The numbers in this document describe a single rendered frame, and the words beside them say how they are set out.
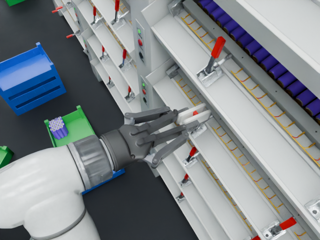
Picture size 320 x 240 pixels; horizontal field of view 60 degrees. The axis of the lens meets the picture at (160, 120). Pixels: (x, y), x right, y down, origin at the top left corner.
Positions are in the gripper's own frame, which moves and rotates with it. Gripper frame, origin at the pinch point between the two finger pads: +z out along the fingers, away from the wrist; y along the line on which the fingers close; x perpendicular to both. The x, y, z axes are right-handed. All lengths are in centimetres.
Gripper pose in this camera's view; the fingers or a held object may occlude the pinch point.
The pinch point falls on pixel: (193, 116)
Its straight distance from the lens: 60.2
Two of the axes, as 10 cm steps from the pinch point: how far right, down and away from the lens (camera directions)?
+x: 1.1, -5.7, -8.2
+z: 8.6, -3.6, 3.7
